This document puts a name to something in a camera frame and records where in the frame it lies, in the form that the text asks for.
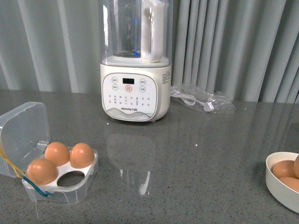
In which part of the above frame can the brown egg back right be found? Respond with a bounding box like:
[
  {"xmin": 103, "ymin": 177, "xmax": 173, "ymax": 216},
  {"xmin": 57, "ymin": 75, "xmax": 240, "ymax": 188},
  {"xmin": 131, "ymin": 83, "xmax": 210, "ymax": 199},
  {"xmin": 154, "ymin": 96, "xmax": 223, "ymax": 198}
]
[{"xmin": 70, "ymin": 143, "xmax": 95, "ymax": 168}]

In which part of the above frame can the brown egg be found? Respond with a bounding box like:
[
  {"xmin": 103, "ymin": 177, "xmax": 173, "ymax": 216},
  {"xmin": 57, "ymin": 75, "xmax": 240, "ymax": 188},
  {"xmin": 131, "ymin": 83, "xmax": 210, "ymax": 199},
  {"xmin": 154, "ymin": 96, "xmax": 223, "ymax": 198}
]
[
  {"xmin": 44, "ymin": 142, "xmax": 70, "ymax": 167},
  {"xmin": 70, "ymin": 143, "xmax": 95, "ymax": 168},
  {"xmin": 27, "ymin": 158, "xmax": 58, "ymax": 185}
]

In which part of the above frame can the brown egg back left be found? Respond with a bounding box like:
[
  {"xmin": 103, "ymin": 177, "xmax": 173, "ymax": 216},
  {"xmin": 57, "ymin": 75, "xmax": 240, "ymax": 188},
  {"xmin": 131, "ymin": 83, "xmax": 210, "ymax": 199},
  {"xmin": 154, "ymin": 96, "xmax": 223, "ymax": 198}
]
[{"xmin": 44, "ymin": 142, "xmax": 70, "ymax": 167}]

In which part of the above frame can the brown egg front left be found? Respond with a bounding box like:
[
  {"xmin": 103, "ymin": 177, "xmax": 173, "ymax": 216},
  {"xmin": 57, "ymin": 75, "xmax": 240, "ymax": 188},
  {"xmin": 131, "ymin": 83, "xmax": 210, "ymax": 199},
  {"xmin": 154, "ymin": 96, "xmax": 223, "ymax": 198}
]
[{"xmin": 27, "ymin": 158, "xmax": 58, "ymax": 185}]

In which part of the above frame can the clear plastic egg box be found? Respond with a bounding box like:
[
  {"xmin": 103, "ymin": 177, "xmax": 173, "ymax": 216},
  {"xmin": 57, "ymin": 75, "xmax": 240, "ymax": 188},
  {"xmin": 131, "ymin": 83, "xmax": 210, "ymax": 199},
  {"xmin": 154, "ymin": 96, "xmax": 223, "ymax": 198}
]
[{"xmin": 0, "ymin": 102, "xmax": 99, "ymax": 204}]

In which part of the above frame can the brown egg bowl left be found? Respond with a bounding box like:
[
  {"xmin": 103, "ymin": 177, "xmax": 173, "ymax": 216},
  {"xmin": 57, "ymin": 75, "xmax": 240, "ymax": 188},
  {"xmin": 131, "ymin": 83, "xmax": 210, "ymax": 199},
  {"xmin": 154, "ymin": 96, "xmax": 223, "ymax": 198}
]
[{"xmin": 272, "ymin": 160, "xmax": 296, "ymax": 179}]

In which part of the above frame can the brown egg bowl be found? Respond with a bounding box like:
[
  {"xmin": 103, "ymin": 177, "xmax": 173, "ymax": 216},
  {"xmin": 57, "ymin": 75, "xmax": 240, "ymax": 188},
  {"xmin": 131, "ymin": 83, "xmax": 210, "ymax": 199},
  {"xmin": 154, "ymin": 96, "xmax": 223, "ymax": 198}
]
[
  {"xmin": 272, "ymin": 160, "xmax": 296, "ymax": 179},
  {"xmin": 279, "ymin": 177, "xmax": 299, "ymax": 193},
  {"xmin": 293, "ymin": 155, "xmax": 299, "ymax": 179}
]

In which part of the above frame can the brown egg bowl back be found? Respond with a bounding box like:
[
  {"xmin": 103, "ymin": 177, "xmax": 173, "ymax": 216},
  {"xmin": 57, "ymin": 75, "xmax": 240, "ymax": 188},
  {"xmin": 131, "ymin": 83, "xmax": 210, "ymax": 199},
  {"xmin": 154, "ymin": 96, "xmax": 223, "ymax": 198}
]
[{"xmin": 293, "ymin": 155, "xmax": 299, "ymax": 179}]

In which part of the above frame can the brown egg bowl right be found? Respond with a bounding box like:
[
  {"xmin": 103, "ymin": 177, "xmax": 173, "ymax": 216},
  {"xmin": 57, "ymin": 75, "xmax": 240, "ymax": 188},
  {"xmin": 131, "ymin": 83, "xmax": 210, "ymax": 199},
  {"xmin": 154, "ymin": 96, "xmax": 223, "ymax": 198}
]
[{"xmin": 279, "ymin": 177, "xmax": 299, "ymax": 193}]

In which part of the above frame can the clear plastic bag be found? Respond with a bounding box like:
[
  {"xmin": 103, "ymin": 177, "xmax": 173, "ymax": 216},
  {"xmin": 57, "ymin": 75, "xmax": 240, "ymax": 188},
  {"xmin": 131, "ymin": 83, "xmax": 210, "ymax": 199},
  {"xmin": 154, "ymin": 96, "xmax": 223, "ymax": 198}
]
[{"xmin": 171, "ymin": 84, "xmax": 236, "ymax": 114}]

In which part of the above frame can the white Joyoung blender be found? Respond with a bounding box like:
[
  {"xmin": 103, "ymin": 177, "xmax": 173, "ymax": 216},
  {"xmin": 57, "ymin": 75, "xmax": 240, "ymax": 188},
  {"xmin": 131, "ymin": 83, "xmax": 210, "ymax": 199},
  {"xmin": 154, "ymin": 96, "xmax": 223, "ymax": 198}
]
[{"xmin": 99, "ymin": 0, "xmax": 173, "ymax": 122}]

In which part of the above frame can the grey curtain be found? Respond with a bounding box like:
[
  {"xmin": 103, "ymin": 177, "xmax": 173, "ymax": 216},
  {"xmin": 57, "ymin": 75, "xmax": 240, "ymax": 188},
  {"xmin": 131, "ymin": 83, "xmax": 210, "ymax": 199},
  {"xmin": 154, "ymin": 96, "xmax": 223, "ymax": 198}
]
[{"xmin": 0, "ymin": 0, "xmax": 299, "ymax": 104}]

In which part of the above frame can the teal rubber band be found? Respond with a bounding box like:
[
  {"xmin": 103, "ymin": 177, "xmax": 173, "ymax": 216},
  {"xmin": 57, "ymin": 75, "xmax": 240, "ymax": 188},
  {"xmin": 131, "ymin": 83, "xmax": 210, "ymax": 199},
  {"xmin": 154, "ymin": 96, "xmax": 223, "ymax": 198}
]
[{"xmin": 22, "ymin": 175, "xmax": 53, "ymax": 197}]

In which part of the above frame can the yellow rubber band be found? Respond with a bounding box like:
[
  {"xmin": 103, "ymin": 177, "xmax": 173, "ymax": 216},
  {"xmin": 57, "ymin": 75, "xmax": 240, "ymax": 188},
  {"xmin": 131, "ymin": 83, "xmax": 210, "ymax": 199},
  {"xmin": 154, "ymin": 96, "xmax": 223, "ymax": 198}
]
[{"xmin": 0, "ymin": 146, "xmax": 25, "ymax": 178}]

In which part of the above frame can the white round bowl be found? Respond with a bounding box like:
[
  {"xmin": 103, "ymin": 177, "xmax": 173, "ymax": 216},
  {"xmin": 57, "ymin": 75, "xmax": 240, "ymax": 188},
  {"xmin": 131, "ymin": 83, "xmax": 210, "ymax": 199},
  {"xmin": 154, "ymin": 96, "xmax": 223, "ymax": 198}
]
[{"xmin": 265, "ymin": 152, "xmax": 299, "ymax": 214}]

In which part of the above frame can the white power cable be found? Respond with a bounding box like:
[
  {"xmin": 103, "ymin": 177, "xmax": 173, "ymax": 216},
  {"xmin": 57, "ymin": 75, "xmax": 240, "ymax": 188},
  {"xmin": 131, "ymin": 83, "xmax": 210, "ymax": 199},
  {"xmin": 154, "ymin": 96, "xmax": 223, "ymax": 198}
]
[{"xmin": 171, "ymin": 91, "xmax": 214, "ymax": 111}]

